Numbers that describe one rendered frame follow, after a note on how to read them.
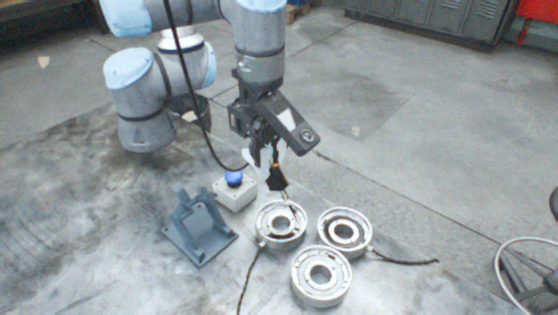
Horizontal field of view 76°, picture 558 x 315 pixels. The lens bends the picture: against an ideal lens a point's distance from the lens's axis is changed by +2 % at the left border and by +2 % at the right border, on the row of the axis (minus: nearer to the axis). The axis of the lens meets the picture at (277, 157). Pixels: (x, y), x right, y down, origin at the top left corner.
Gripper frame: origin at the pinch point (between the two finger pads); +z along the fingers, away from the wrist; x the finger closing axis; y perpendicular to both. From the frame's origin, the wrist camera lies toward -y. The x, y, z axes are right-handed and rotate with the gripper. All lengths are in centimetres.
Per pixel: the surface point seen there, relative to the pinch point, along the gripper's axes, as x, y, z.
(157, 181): 10.6, 27.6, 13.1
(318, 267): 4.2, -15.4, 11.2
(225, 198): 4.9, 9.3, 10.3
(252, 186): -0.7, 6.7, 9.0
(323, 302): 9.5, -20.3, 9.9
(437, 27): -318, 81, 80
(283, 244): 5.4, -7.8, 10.1
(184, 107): -53, 117, 60
